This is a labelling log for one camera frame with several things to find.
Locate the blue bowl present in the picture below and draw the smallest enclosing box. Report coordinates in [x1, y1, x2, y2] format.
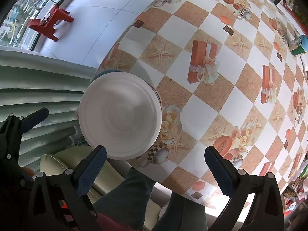
[91, 69, 128, 81]

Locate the cream cushion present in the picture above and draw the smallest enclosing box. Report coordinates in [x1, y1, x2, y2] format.
[40, 146, 169, 231]

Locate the red plastic stool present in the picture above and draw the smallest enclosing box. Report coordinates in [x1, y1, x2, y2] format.
[27, 4, 74, 41]

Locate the green can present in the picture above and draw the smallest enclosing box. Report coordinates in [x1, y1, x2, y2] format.
[289, 35, 308, 57]

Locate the person's leg in jeans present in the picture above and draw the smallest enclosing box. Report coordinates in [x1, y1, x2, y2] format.
[93, 167, 157, 231]
[151, 190, 208, 231]

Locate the checkered printed tablecloth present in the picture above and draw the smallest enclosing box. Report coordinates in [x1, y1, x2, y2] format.
[90, 0, 308, 212]

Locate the large white plate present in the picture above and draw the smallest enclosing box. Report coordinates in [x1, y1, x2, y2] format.
[78, 73, 162, 160]

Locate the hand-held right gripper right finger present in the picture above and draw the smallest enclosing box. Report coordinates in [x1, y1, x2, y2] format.
[204, 146, 285, 231]

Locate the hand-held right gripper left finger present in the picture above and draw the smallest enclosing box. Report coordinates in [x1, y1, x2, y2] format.
[28, 145, 108, 231]

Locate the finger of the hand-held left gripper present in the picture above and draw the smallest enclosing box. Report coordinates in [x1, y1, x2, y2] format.
[0, 108, 49, 159]

